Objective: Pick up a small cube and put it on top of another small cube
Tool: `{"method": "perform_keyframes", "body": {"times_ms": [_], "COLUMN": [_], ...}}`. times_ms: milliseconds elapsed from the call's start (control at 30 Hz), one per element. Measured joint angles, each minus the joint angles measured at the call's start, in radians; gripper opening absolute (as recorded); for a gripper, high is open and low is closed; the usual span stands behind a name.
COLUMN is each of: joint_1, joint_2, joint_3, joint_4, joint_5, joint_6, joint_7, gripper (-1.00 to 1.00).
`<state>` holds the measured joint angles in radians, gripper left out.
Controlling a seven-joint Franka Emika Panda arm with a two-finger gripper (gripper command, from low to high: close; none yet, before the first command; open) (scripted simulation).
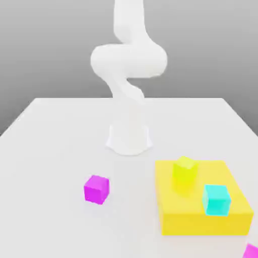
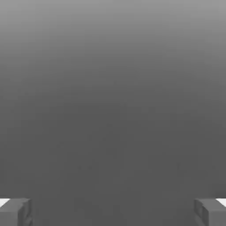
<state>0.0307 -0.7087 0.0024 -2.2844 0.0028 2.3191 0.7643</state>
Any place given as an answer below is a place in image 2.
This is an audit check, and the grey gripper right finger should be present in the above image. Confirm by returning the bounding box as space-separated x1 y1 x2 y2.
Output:
193 197 226 226

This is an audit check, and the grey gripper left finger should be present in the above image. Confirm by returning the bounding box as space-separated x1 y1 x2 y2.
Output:
0 197 34 226

